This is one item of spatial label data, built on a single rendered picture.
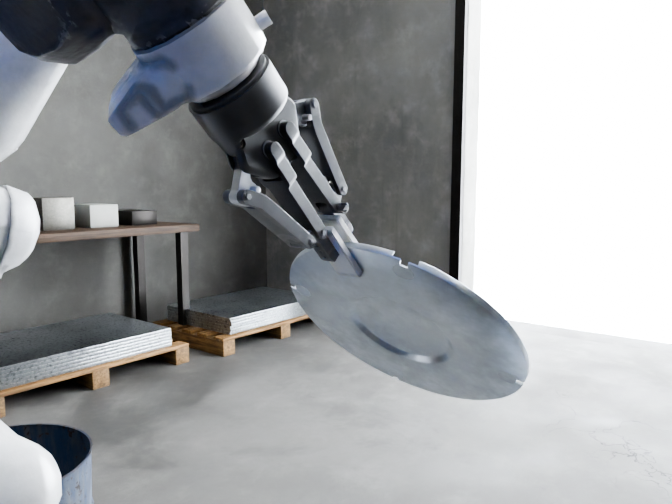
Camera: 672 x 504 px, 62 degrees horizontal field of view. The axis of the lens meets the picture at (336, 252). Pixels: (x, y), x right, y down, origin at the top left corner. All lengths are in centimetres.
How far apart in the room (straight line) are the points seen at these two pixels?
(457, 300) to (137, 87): 33
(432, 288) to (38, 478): 46
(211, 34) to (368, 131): 449
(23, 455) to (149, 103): 43
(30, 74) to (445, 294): 46
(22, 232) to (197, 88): 41
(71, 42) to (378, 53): 453
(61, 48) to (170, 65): 8
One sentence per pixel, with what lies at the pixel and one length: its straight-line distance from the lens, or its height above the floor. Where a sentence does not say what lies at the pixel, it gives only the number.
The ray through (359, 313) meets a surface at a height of 97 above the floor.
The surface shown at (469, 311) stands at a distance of 56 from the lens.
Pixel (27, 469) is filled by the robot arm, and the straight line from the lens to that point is 72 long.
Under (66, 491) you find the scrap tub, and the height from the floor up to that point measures 44.
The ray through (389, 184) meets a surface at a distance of 474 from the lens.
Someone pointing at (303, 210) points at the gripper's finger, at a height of 110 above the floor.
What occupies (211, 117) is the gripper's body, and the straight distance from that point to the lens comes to 45.
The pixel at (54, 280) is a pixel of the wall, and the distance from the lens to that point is 446.
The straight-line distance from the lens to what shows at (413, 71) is 472.
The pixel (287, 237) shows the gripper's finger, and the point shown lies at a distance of 51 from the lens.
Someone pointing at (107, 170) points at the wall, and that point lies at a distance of 462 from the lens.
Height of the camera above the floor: 112
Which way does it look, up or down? 7 degrees down
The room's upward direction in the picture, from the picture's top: straight up
